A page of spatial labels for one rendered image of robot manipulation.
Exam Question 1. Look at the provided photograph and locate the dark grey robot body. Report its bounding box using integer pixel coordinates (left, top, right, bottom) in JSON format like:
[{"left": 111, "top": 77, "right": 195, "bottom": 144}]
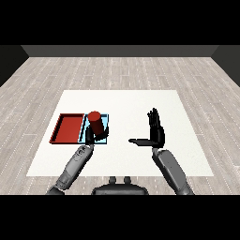
[{"left": 91, "top": 176, "right": 150, "bottom": 196}]

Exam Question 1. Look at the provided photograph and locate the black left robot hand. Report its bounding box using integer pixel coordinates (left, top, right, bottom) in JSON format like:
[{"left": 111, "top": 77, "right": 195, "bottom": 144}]
[{"left": 84, "top": 125, "right": 111, "bottom": 145}]

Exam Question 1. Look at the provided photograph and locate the light blue shallow open box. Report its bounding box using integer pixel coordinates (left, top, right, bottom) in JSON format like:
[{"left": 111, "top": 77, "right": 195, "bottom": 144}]
[{"left": 77, "top": 112, "right": 110, "bottom": 145}]

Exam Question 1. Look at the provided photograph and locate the red can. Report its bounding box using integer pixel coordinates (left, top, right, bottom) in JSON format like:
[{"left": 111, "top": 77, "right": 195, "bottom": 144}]
[{"left": 87, "top": 111, "right": 105, "bottom": 137}]

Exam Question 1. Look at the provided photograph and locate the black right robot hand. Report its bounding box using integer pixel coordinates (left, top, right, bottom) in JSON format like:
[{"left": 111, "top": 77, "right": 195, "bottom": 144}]
[{"left": 128, "top": 108, "right": 166, "bottom": 149}]

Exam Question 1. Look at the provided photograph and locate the red shallow open box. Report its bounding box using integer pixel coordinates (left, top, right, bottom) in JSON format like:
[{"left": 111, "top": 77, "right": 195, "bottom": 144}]
[{"left": 49, "top": 112, "right": 86, "bottom": 145}]

